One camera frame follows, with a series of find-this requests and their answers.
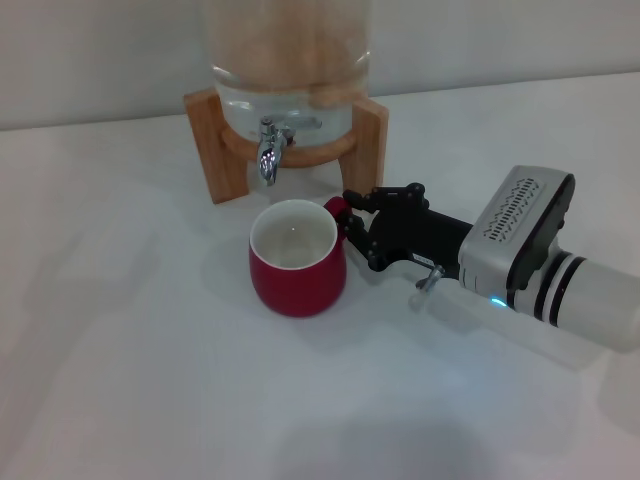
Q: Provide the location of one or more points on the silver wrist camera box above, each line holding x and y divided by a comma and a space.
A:
525, 220

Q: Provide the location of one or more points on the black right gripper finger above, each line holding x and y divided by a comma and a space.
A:
362, 199
360, 235

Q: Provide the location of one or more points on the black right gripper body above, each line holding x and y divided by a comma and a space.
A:
425, 235

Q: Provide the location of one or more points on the chrome faucet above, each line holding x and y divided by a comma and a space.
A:
267, 157

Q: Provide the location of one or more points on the glass water dispenser jar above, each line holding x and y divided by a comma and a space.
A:
285, 60

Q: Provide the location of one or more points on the red ceramic cup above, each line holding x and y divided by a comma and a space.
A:
300, 280

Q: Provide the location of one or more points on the wooden dispenser stand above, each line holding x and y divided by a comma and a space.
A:
370, 145

